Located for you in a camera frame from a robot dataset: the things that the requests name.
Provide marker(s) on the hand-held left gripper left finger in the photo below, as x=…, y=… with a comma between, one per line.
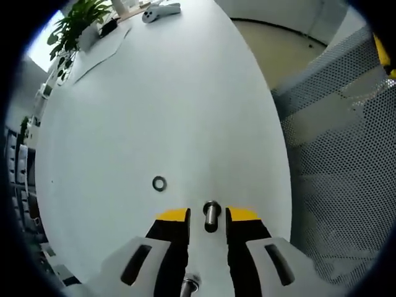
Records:
x=167, y=247

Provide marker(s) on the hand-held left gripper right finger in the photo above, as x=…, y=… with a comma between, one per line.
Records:
x=247, y=247

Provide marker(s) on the large flanged threaded stud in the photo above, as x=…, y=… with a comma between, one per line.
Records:
x=190, y=286

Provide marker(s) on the slim threaded stud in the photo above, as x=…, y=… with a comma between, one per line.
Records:
x=212, y=216

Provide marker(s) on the metal washer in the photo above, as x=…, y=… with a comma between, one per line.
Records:
x=159, y=183

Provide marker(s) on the white mesh chair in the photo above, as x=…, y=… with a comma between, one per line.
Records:
x=340, y=185

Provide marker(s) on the shelving rack with white bins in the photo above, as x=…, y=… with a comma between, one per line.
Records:
x=20, y=179

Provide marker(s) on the small potted plant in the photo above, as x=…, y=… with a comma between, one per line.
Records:
x=24, y=127

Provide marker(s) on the white paper sheets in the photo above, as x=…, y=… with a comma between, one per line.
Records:
x=102, y=49

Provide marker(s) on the small black object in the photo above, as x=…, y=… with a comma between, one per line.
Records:
x=109, y=26

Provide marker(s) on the white handheld controller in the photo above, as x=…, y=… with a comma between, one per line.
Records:
x=159, y=11

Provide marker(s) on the wooden board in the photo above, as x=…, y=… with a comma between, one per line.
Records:
x=133, y=13

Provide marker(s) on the green potted plant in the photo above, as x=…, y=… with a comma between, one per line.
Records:
x=77, y=28

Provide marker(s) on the white cylinder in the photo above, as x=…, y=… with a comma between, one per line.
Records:
x=119, y=5

